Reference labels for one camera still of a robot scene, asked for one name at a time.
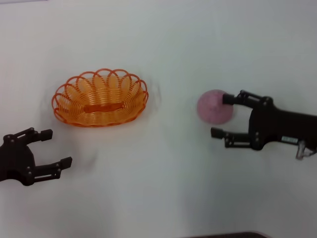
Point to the pink peach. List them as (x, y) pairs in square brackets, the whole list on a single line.
[(210, 109)]

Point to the dark rounded robot base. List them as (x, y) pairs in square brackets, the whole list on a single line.
[(230, 235)]

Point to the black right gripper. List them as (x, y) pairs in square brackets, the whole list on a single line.
[(280, 126)]

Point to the orange plastic woven basket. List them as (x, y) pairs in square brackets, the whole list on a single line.
[(104, 107)]

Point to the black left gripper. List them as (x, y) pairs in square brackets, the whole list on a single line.
[(15, 161)]

